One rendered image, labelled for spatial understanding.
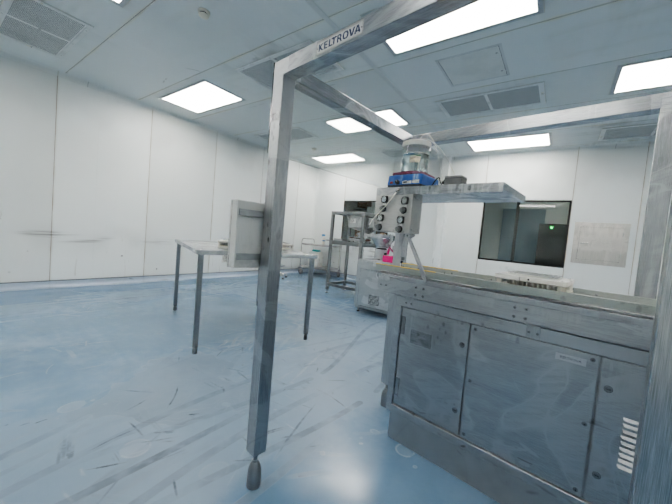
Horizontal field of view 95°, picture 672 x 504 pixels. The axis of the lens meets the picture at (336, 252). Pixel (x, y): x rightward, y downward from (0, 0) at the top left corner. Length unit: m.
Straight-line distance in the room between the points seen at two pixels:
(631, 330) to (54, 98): 6.07
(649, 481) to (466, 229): 6.20
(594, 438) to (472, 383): 0.42
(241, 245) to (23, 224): 4.63
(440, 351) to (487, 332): 0.25
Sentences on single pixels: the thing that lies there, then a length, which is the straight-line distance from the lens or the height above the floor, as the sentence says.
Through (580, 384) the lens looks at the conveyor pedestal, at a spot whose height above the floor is 0.60.
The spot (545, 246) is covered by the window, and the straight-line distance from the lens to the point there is 6.60.
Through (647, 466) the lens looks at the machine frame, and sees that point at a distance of 0.77.
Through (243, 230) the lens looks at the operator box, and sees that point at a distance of 1.22.
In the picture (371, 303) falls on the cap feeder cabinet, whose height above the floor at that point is 0.16.
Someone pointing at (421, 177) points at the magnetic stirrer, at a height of 1.38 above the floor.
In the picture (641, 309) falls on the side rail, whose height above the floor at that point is 0.91.
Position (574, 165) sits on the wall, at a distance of 6.77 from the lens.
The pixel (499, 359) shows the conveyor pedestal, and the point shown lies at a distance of 1.54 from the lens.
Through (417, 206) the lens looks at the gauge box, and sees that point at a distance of 1.62.
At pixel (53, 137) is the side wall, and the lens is 5.80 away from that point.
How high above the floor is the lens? 1.06
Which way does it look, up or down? 3 degrees down
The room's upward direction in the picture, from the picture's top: 5 degrees clockwise
